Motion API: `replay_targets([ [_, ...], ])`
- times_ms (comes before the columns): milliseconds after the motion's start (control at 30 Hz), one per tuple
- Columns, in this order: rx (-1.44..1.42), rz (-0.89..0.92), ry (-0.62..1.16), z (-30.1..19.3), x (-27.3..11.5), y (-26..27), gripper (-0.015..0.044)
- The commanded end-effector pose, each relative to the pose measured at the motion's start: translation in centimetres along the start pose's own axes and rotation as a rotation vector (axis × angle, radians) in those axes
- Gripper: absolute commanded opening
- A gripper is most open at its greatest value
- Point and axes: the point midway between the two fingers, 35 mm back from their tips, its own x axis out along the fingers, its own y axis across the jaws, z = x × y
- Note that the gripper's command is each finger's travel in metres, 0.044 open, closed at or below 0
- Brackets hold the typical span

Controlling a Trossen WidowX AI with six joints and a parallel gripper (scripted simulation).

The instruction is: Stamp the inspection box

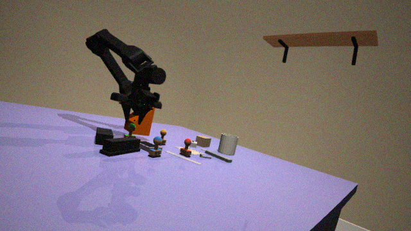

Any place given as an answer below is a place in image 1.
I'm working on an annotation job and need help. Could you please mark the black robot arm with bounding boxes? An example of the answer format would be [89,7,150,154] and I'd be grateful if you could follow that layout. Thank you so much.
[85,29,166,105]

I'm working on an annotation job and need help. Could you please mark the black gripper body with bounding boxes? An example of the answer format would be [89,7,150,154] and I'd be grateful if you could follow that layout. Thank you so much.
[110,81,162,109]

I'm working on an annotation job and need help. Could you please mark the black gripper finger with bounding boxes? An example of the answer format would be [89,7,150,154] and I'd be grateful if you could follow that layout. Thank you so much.
[120,103,132,123]
[138,106,153,124]

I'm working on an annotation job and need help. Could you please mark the beige card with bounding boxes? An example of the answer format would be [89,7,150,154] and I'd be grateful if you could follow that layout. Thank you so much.
[188,147,205,155]

